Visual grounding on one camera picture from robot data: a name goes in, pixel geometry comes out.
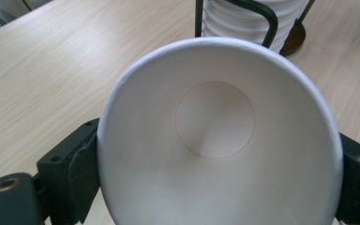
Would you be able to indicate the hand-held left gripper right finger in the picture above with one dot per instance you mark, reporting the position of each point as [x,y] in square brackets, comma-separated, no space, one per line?
[359,184]

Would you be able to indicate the stack of white paper cups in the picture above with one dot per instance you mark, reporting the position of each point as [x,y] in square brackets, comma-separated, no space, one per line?
[231,18]

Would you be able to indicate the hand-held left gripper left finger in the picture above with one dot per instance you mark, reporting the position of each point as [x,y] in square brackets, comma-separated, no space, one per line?
[65,175]

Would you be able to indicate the single white paper cup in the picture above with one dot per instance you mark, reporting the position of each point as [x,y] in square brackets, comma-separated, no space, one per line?
[218,140]

